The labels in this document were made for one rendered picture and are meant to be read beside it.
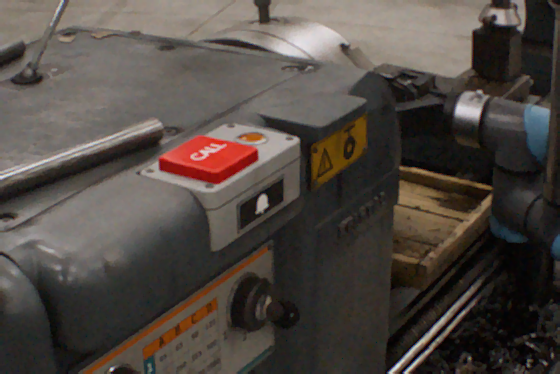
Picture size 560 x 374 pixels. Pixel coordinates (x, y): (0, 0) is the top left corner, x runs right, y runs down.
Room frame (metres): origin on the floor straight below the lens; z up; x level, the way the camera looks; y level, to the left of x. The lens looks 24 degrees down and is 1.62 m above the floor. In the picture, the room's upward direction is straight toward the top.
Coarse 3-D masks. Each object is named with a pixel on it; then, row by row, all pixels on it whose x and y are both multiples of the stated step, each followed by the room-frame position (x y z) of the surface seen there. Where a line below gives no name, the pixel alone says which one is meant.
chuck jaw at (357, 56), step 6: (342, 48) 1.36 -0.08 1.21; (348, 48) 1.37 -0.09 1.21; (348, 54) 1.35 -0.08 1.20; (354, 54) 1.36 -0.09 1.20; (360, 54) 1.40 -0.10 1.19; (354, 60) 1.35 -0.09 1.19; (360, 60) 1.36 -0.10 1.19; (366, 60) 1.39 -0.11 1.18; (360, 66) 1.35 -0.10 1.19; (366, 66) 1.35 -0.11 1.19; (372, 66) 1.39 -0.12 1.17
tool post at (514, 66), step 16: (480, 32) 1.83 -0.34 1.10; (496, 32) 1.82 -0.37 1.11; (512, 32) 1.82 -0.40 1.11; (480, 48) 1.82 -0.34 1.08; (496, 48) 1.81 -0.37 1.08; (512, 48) 1.81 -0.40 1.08; (480, 64) 1.82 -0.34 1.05; (496, 64) 1.81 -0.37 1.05; (512, 64) 1.82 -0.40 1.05; (496, 80) 1.82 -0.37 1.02
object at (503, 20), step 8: (488, 8) 1.83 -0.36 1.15; (496, 8) 1.83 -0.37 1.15; (504, 8) 1.83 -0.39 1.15; (512, 8) 1.83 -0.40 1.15; (480, 16) 1.84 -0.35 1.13; (504, 16) 1.81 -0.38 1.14; (512, 16) 1.82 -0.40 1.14; (496, 24) 1.81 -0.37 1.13; (504, 24) 1.81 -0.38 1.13; (512, 24) 1.81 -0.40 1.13; (520, 24) 1.82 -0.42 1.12
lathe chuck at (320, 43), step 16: (272, 16) 1.41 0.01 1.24; (288, 16) 1.41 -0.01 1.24; (272, 32) 1.33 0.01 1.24; (288, 32) 1.34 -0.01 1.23; (304, 32) 1.35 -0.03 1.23; (320, 32) 1.36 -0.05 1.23; (304, 48) 1.31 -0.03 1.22; (320, 48) 1.32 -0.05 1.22; (336, 48) 1.34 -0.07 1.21; (352, 64) 1.33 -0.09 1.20; (400, 144) 1.33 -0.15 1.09
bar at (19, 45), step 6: (6, 42) 1.19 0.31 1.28; (12, 42) 1.20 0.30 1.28; (18, 42) 1.20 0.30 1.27; (24, 42) 1.21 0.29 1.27; (0, 48) 1.18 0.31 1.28; (6, 48) 1.18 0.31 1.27; (12, 48) 1.19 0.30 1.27; (18, 48) 1.20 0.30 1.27; (24, 48) 1.21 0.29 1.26; (0, 54) 1.17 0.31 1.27; (6, 54) 1.18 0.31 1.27; (12, 54) 1.19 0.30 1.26; (18, 54) 1.20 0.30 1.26; (0, 60) 1.17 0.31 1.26; (6, 60) 1.18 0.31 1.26
